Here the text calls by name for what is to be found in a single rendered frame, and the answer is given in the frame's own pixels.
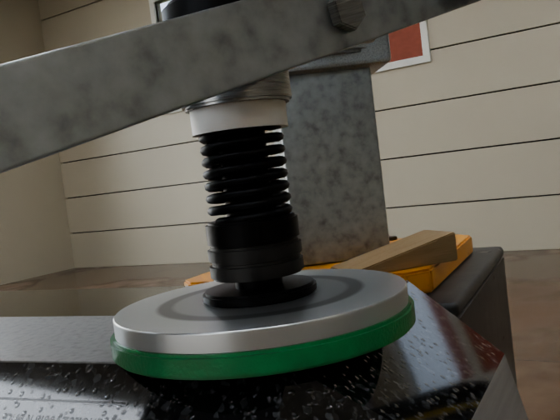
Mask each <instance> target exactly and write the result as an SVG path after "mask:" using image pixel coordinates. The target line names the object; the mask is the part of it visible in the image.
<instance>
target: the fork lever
mask: <svg viewBox="0 0 560 420"><path fill-rule="evenodd" d="M479 1H481V0H240V1H237V2H231V3H228V4H224V5H222V6H218V7H212V8H209V9H206V10H202V11H199V12H194V13H190V14H187V15H184V16H181V17H175V18H171V19H168V20H165V21H161V22H156V23H153V24H149V25H146V26H143V27H137V28H134V29H131V30H127V31H124V32H118V33H115V34H112V35H108V36H105V37H100V38H96V39H93V40H90V41H86V42H80V43H77V44H74V45H71V46H67V47H62V48H59V49H55V50H52V51H49V52H43V53H39V54H37V55H33V56H30V57H24V58H21V59H18V60H14V61H11V62H5V63H2V64H0V173H4V172H6V171H9V170H12V169H14V168H18V167H21V166H22V165H25V164H28V163H32V162H34V161H37V160H39V159H42V158H45V157H48V156H51V155H53V154H55V153H60V152H62V151H64V150H67V149H69V148H74V147H76V146H78V145H81V144H84V143H87V142H90V141H92V140H95V139H97V138H101V137H104V136H106V135H108V134H111V133H115V132H117V131H120V130H123V129H125V128H129V127H131V126H134V125H137V124H139V123H143V122H146V121H147V120H150V119H153V118H157V117H159V116H162V115H164V114H167V113H170V112H173V111H176V110H178V109H180V108H185V107H187V106H189V105H192V104H194V103H199V102H201V101H203V100H206V99H209V98H212V97H215V96H217V95H220V94H222V93H226V92H229V91H231V90H233V89H236V88H240V87H242V86H245V85H248V84H250V83H254V82H256V81H259V80H262V79H264V78H268V77H271V76H272V75H275V74H278V73H282V72H284V71H287V70H289V69H292V68H295V67H298V66H301V65H303V64H305V63H310V62H312V61H314V60H317V59H319V58H324V57H326V56H328V55H331V54H334V53H337V52H340V51H342V50H345V49H347V48H351V47H354V46H356V45H358V44H361V43H365V42H367V41H370V40H373V39H375V38H379V37H381V36H384V35H387V34H389V33H393V32H396V31H397V30H400V29H403V28H407V27H409V26H412V25H414V24H417V23H420V22H423V21H426V20H428V19H430V18H435V17H437V16H439V15H442V14H444V13H449V12H451V11H453V10H456V9H459V8H462V7H465V6H467V5H470V4H472V3H476V2H479Z"/></svg>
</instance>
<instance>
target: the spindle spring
mask: <svg viewBox="0 0 560 420"><path fill-rule="evenodd" d="M281 127H282V126H261V127H244V128H236V129H230V130H224V131H218V132H210V133H205V134H203V135H200V136H199V138H198V141H199V142H200V143H201V144H203V145H205V146H203V147H201V149H200V153H201V154H202V155H203V156H205V157H206V158H204V159H203V160H202V166H203V167H205V168H209V170H207V171H206V172H204V173H203V175H202V176H203V177H204V178H205V179H206V180H211V181H213V182H208V183H207V184H206V185H205V186H204V187H205V190H206V191H208V192H209V193H214V194H211V195H209V196H207V198H206V201H207V203H210V204H220V203H225V202H228V201H233V200H238V199H244V198H252V197H257V196H262V195H267V194H271V193H272V196H271V197H265V198H259V199H255V200H250V201H245V202H235V203H230V204H225V205H220V206H215V207H210V208H209V209H208V210H207V214H209V215H210V216H218V215H227V214H228V213H238V212H243V211H248V210H253V209H258V208H266V207H270V206H274V208H272V209H268V210H263V211H259V212H250V213H246V214H240V215H235V216H230V217H219V218H218V219H216V222H215V223H235V222H243V221H250V220H257V219H263V218H274V217H278V216H282V215H286V214H289V213H290V212H291V211H292V210H293V207H292V206H291V204H289V203H286V202H288V201H289V200H290V198H291V194H290V193H289V192H285V191H284V190H286V189H287V188H289V185H290V183H289V182H288V181H287V180H282V179H279V178H285V177H286V176H287V175H288V170H287V169H286V168H284V167H280V166H282V165H284V164H285V163H287V159H286V158H285V157H284V156H273V157H268V158H265V159H260V160H255V161H250V162H240V163H236V164H231V165H227V166H222V167H221V165H220V164H221V163H229V162H234V161H238V160H243V159H249V158H258V157H263V156H268V155H273V154H279V153H283V152H284V151H285V150H286V148H285V146H284V145H282V144H273V145H267V146H264V147H254V148H249V149H243V150H238V151H234V152H225V153H221V154H219V152H220V151H224V150H228V149H233V148H241V147H246V146H252V145H258V144H263V143H274V142H280V141H281V140H283V137H284V135H283V134H282V133H281V132H267V133H261V134H255V135H249V136H244V137H235V138H230V139H226V140H222V141H218V138H225V137H229V136H233V135H238V134H243V133H253V132H259V131H266V130H269V131H270V130H276V129H279V128H281ZM267 168H269V171H268V172H260V173H254V174H249V175H245V176H240V177H230V178H226V179H222V177H224V176H229V175H233V174H239V173H247V172H252V171H257V170H263V169H267ZM266 181H271V183H269V184H264V185H260V186H255V187H246V188H241V189H236V190H231V191H226V192H224V191H223V189H225V188H234V187H239V186H243V185H248V184H254V183H262V182H266Z"/></svg>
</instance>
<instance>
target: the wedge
mask: <svg viewBox="0 0 560 420"><path fill-rule="evenodd" d="M457 259H458V254H457V246H456V238H455V232H444V231H433V230H422V231H421V232H417V233H414V234H413V235H410V236H408V237H405V238H402V239H400V240H397V241H396V242H392V243H389V244H388V245H385V246H383V247H379V248H377V249H374V250H372V251H370V252H366V253H364V254H362V255H360V256H357V257H354V258H352V259H349V260H347V261H345V262H341V263H339V264H337V265H335V266H332V267H331V268H330V269H365V270H374V271H381V272H386V273H390V272H396V271H400V270H405V269H409V268H419V267H423V266H428V265H433V264H438V263H446V262H451V261H456V260H457Z"/></svg>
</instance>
